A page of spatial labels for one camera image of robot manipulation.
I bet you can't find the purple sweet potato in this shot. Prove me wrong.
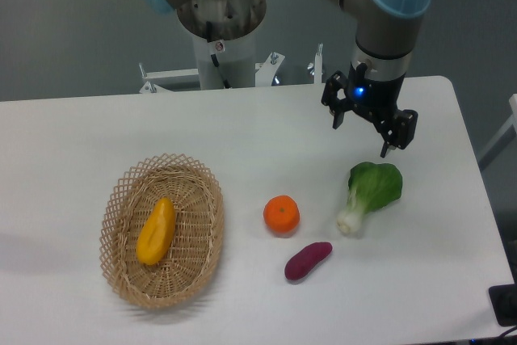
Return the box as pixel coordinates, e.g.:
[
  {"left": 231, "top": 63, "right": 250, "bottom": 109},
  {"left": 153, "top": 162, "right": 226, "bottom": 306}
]
[{"left": 284, "top": 242, "right": 333, "bottom": 281}]

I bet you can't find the black device at table edge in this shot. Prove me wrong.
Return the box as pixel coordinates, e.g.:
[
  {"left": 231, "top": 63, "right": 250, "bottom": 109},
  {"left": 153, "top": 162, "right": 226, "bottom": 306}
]
[{"left": 488, "top": 284, "right": 516, "bottom": 327}]

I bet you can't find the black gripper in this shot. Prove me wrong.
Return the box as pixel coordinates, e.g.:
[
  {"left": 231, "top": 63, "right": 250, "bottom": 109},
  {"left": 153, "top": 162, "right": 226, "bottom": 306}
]
[{"left": 321, "top": 62, "right": 418, "bottom": 158}]

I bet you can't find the green bok choy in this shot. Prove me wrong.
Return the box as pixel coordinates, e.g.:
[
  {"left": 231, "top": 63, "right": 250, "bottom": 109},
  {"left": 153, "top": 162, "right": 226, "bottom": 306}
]
[{"left": 336, "top": 162, "right": 403, "bottom": 235}]

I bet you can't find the yellow mango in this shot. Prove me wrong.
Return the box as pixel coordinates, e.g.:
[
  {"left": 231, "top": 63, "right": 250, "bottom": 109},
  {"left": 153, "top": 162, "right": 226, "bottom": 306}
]
[{"left": 136, "top": 197, "right": 176, "bottom": 266}]

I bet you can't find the woven wicker basket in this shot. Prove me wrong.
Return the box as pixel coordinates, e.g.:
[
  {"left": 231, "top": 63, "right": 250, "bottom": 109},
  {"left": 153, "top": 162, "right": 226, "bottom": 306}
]
[{"left": 99, "top": 154, "right": 225, "bottom": 309}]

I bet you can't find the orange tangerine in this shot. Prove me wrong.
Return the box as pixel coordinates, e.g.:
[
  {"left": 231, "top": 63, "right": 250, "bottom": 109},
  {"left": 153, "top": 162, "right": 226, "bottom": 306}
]
[{"left": 263, "top": 195, "right": 301, "bottom": 234}]

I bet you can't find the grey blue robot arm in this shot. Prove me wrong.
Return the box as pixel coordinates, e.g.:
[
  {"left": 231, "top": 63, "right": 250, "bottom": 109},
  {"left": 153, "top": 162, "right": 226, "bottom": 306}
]
[{"left": 146, "top": 0, "right": 431, "bottom": 150}]

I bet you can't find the white furniture leg right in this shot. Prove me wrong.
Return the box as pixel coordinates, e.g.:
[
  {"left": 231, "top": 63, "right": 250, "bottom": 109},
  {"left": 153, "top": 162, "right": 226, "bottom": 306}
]
[{"left": 477, "top": 94, "right": 516, "bottom": 171}]

